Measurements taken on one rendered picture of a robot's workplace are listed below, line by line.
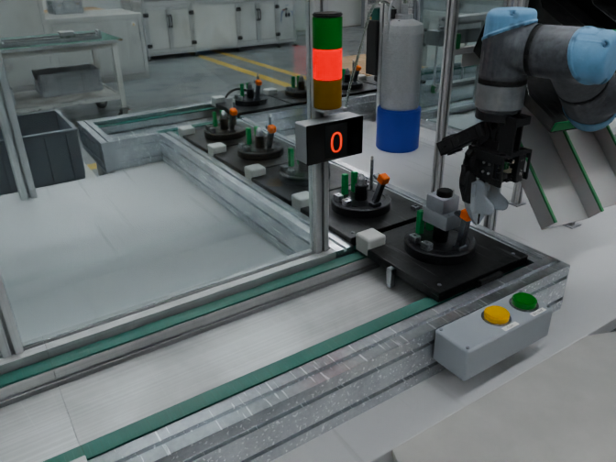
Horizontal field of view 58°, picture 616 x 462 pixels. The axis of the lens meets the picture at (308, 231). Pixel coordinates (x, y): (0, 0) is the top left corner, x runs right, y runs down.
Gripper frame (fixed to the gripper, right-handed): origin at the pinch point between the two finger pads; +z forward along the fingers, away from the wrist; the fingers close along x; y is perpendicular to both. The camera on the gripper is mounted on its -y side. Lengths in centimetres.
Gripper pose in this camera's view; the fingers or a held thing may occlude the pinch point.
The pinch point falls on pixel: (474, 215)
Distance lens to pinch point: 105.4
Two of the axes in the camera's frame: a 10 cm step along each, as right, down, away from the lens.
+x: 8.4, -2.6, 4.8
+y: 5.5, 3.6, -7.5
